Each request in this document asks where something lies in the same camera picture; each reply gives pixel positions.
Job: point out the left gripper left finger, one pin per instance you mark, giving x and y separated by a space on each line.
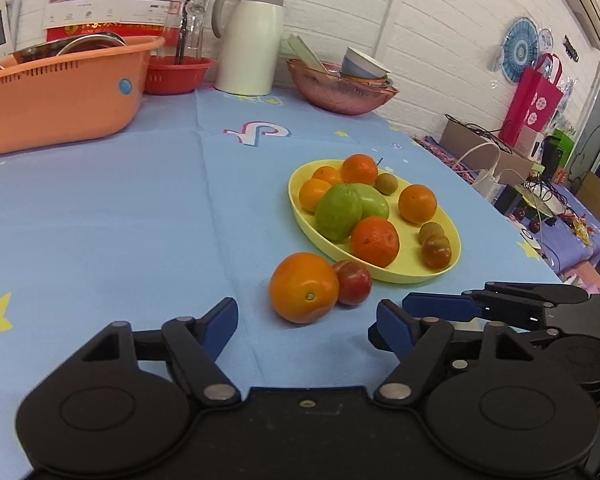
189 347

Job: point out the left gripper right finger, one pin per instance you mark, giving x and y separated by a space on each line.
437 351

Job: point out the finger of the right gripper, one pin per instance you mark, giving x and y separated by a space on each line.
522 305

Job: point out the dark red-green plum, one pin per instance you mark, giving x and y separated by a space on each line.
436 252

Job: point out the brown kiwi fruit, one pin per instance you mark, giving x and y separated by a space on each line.
386 184

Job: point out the small orange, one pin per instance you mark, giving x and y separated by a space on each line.
311 193

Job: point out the yellow plastic plate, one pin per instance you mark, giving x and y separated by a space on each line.
407 267

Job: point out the mandarin orange left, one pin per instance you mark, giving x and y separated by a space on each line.
375 240

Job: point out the mandarin orange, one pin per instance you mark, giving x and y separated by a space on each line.
417 204
375 240

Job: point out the large orange fruit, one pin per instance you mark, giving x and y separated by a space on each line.
303 288

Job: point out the white power strip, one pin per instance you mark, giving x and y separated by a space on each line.
487 184

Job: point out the blue star tablecloth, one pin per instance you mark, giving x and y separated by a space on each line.
189 205

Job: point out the mandarin orange back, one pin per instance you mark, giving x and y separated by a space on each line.
417 204

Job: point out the green apple back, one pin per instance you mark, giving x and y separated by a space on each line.
373 202

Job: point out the green apple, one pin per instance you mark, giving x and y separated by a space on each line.
373 202
339 210

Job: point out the cardboard box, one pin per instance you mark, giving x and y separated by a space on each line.
480 153

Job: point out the green apple front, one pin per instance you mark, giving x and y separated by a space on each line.
339 210

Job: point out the orange with stem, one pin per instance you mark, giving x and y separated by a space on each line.
359 168

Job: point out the small mandarin far left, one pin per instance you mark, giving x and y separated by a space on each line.
327 174

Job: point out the pink gift bag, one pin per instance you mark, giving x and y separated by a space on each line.
535 100

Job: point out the red plastic colander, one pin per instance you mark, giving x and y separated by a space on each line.
166 78

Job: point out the pink glass bowl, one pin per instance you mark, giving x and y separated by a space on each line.
337 94

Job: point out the orange plastic basket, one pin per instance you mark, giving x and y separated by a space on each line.
72 97

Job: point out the white blue cup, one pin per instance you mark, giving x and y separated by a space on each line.
358 64

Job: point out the white thermos jug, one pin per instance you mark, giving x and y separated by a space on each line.
251 32

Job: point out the clear glass jar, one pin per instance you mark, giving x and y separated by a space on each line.
183 32

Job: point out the white green dish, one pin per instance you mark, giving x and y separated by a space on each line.
306 55

